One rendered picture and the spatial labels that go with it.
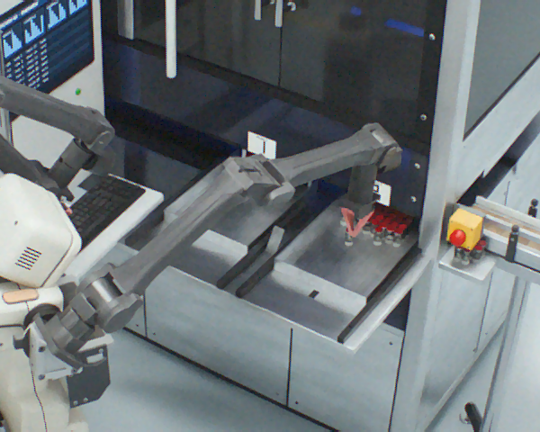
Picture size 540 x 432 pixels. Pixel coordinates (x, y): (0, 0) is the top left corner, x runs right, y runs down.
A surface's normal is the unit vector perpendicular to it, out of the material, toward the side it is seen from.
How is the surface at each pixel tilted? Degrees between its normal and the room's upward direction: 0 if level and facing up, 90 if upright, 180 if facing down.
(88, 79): 90
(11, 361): 90
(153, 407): 0
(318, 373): 90
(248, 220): 0
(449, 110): 90
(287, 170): 20
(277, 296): 0
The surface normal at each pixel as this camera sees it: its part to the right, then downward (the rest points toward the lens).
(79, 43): 0.87, 0.32
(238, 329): -0.54, 0.50
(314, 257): 0.03, -0.79
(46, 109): 0.58, 0.59
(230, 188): -0.25, -0.29
